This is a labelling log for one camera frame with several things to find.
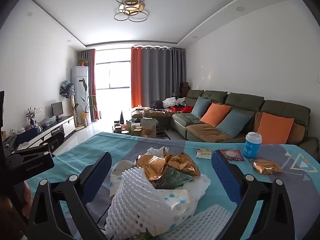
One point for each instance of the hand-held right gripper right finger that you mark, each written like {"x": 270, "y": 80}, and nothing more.
{"x": 225, "y": 175}

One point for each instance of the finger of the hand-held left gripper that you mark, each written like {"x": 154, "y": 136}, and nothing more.
{"x": 27, "y": 134}
{"x": 50, "y": 146}

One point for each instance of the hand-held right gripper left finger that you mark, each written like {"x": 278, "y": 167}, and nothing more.
{"x": 96, "y": 177}

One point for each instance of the white foam fruit net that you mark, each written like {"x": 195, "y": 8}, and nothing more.
{"x": 132, "y": 195}
{"x": 207, "y": 217}

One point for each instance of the gold foil wrapper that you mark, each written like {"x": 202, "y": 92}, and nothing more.
{"x": 152, "y": 166}
{"x": 185, "y": 163}

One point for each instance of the green snack wrapper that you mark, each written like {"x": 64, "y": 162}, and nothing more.
{"x": 175, "y": 177}

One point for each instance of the person's left hand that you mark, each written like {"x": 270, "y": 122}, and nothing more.
{"x": 27, "y": 196}

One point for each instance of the black cabinet appliance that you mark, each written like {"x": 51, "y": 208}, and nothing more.
{"x": 57, "y": 130}

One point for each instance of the blue vase with branches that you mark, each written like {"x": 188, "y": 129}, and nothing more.
{"x": 31, "y": 116}

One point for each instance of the maroon flat packet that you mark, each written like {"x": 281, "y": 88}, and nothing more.
{"x": 233, "y": 154}

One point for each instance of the clear plastic bag bundle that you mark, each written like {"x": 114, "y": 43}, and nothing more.
{"x": 48, "y": 121}

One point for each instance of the white black TV cabinet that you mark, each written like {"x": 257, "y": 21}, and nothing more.
{"x": 70, "y": 126}

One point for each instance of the white yellow snack packet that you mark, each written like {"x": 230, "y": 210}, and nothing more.
{"x": 203, "y": 153}

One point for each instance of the black monitor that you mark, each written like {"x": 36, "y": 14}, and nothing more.
{"x": 57, "y": 108}

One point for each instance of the blue paper cup white lid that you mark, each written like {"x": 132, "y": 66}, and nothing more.
{"x": 251, "y": 146}

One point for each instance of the teal grey patterned tablecloth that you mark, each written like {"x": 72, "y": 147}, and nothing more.
{"x": 120, "y": 145}

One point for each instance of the sealed gold foil packet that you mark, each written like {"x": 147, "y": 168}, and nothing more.
{"x": 266, "y": 166}

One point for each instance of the tall leafy potted plant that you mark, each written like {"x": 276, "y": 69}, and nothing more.
{"x": 85, "y": 118}

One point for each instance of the flat white foam fruit net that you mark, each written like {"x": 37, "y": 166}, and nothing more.
{"x": 207, "y": 217}

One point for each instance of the brown sofa seat mat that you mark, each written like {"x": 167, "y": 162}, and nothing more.
{"x": 205, "y": 131}

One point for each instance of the dark glass coffee table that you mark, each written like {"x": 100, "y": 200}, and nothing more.
{"x": 117, "y": 130}

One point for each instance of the blue cushion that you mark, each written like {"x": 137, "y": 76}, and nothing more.
{"x": 233, "y": 123}
{"x": 201, "y": 106}

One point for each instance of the blue dotted white wrapper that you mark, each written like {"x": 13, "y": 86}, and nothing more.
{"x": 178, "y": 200}

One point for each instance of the standing fan with printed cover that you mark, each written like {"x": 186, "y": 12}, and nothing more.
{"x": 66, "y": 88}

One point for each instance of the orange cushion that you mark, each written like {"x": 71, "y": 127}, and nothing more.
{"x": 215, "y": 115}
{"x": 275, "y": 131}

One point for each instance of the white floor air conditioner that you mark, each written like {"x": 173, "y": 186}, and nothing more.
{"x": 78, "y": 85}

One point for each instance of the green sectional sofa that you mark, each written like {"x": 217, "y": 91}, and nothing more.
{"x": 245, "y": 100}

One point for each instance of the narrow grey orange curtain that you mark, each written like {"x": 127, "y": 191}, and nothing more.
{"x": 92, "y": 80}

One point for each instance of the white clothes pile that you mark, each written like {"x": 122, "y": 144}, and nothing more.
{"x": 172, "y": 102}

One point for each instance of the small potted green plant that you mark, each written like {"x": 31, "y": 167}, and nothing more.
{"x": 82, "y": 62}

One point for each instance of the large balcony window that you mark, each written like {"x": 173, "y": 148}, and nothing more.
{"x": 112, "y": 75}

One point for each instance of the brown cardboard boxes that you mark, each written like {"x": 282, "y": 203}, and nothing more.
{"x": 185, "y": 87}

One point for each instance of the wide orange grey curtain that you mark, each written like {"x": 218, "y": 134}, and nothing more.
{"x": 160, "y": 75}

